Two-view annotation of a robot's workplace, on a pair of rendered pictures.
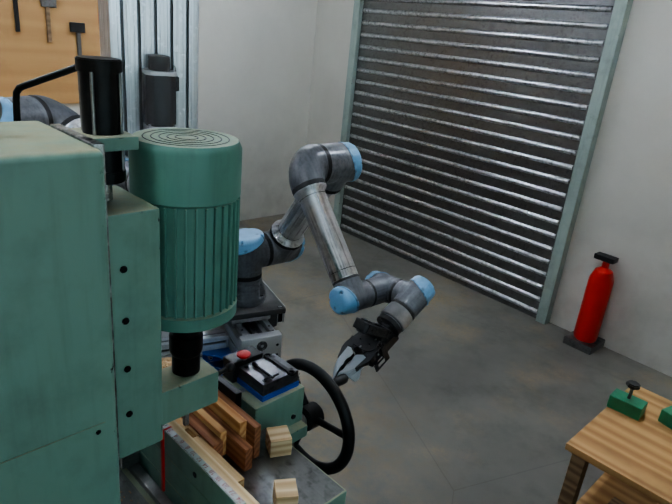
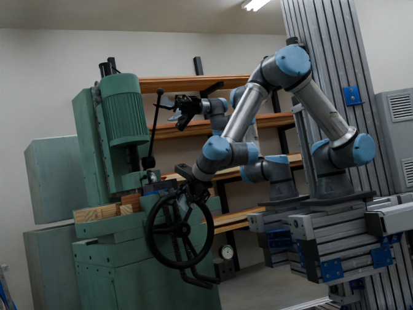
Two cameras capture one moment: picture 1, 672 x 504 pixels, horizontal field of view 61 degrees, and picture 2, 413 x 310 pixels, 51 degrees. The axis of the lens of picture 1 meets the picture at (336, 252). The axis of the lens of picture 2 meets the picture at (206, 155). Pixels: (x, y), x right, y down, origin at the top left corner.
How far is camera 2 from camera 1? 2.39 m
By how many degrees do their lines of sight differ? 104
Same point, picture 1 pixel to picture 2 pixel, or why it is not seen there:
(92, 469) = (96, 187)
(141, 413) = (110, 177)
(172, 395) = (124, 178)
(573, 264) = not seen: outside the picture
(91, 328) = (89, 138)
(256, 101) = not seen: outside the picture
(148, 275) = (102, 125)
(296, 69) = not seen: outside the picture
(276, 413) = (145, 205)
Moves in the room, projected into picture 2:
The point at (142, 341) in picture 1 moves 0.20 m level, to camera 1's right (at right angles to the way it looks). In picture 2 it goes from (106, 149) to (83, 147)
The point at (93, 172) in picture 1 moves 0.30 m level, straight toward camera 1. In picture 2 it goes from (82, 93) to (16, 103)
